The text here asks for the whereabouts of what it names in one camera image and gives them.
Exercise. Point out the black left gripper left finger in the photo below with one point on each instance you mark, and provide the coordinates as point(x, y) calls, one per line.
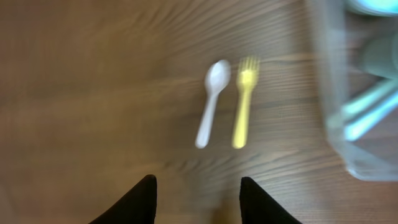
point(137, 206)

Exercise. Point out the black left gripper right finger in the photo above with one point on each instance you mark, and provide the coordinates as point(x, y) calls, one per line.
point(258, 207)

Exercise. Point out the blue plastic fork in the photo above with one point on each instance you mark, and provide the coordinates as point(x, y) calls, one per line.
point(356, 129)

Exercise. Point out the yellow plastic fork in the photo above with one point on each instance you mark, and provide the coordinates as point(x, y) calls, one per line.
point(246, 81)

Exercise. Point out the white plastic spoon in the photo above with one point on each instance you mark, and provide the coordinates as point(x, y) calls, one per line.
point(216, 80)

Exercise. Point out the green plastic fork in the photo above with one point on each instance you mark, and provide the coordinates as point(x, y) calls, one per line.
point(363, 101)

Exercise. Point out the green plastic cup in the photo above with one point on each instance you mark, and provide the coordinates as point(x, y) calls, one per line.
point(379, 57)

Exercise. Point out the blue plastic bowl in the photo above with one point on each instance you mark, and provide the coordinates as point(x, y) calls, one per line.
point(384, 8)

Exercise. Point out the clear plastic container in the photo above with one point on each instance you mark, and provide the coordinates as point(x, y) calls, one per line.
point(355, 45)

